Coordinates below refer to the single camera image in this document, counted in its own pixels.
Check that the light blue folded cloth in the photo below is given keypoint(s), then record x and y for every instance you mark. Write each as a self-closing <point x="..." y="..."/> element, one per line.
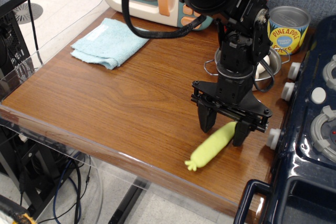
<point x="110" y="44"/>

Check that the white stove knob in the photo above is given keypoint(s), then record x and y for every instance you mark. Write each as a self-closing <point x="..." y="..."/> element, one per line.
<point x="294" y="70"/>
<point x="273" y="137"/>
<point x="287" y="91"/>

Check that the clear acrylic table guard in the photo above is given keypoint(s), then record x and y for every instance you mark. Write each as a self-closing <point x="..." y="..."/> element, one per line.
<point x="138" y="117"/>

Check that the yellow handled ice cream scoop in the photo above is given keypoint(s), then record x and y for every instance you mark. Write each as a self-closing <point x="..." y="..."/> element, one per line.
<point x="209" y="149"/>

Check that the pineapple slices can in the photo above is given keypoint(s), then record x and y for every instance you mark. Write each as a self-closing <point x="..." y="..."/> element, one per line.
<point x="287" y="28"/>

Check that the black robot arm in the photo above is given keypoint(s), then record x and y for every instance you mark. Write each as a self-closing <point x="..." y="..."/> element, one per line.
<point x="243" y="45"/>

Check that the toy mushroom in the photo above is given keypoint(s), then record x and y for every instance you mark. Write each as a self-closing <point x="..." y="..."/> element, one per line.
<point x="260" y="67"/>

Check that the black table leg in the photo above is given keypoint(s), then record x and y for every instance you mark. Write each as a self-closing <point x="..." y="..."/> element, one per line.
<point x="121" y="213"/>

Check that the dark blue toy stove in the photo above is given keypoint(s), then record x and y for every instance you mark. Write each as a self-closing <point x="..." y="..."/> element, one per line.
<point x="302" y="188"/>

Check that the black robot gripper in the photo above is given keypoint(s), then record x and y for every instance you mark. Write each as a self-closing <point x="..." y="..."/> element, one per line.
<point x="231" y="96"/>

